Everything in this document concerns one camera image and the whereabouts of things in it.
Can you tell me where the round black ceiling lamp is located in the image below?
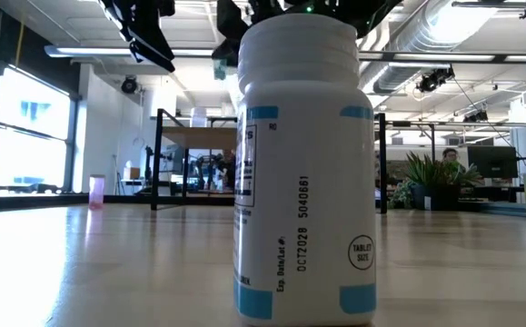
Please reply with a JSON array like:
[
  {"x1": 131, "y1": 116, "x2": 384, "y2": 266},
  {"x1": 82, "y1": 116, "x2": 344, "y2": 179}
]
[{"x1": 120, "y1": 75, "x2": 139, "y2": 95}]

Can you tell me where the teal transparent pill vial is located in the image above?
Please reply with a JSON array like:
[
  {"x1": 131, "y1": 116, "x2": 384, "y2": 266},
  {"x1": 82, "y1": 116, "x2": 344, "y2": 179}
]
[{"x1": 213, "y1": 57, "x2": 229, "y2": 82}]

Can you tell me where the black ceiling spotlight cluster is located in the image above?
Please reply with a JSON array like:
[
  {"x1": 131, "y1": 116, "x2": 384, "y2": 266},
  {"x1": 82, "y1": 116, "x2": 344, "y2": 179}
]
[
  {"x1": 415, "y1": 65, "x2": 456, "y2": 94},
  {"x1": 461, "y1": 109, "x2": 490, "y2": 124}
]

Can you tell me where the green potted plant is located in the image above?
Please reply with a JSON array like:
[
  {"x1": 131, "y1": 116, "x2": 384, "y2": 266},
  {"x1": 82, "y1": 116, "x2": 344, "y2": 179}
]
[{"x1": 388, "y1": 151, "x2": 485, "y2": 212}]

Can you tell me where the pink transparent pill vial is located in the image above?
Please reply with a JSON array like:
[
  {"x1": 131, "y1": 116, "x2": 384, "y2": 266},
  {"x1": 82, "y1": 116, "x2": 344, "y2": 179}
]
[{"x1": 88, "y1": 173, "x2": 106, "y2": 212}]

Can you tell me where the large bright window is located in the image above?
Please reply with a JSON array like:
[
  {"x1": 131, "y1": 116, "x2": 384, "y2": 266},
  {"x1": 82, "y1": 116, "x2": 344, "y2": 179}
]
[{"x1": 0, "y1": 66, "x2": 72, "y2": 194}]

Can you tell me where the white bottle with blue label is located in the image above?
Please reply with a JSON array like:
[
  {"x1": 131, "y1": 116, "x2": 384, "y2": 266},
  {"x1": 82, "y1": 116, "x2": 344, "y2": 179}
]
[{"x1": 232, "y1": 12, "x2": 378, "y2": 327}]

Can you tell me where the long ceiling light strip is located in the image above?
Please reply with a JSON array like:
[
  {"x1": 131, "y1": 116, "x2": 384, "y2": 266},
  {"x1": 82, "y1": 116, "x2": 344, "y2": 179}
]
[{"x1": 44, "y1": 44, "x2": 526, "y2": 64}]

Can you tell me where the wooden shelf with black frame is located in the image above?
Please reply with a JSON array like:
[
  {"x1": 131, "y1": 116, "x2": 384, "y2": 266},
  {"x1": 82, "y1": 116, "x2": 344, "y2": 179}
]
[{"x1": 150, "y1": 107, "x2": 389, "y2": 215}]

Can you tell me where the person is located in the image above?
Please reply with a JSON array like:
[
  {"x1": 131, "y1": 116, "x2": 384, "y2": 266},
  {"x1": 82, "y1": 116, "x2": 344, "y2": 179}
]
[{"x1": 441, "y1": 146, "x2": 462, "y2": 174}]

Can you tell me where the black computer monitor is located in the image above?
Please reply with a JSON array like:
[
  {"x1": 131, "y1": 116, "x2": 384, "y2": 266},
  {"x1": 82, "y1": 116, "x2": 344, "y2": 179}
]
[{"x1": 466, "y1": 144, "x2": 520, "y2": 180}]

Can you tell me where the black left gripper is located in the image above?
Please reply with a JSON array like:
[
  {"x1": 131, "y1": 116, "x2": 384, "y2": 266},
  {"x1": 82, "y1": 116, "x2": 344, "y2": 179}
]
[{"x1": 98, "y1": 0, "x2": 177, "y2": 74}]

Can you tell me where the silver ventilation duct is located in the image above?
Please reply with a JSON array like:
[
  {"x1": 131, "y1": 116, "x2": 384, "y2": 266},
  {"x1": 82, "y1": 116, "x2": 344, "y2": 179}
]
[{"x1": 357, "y1": 0, "x2": 502, "y2": 96}]

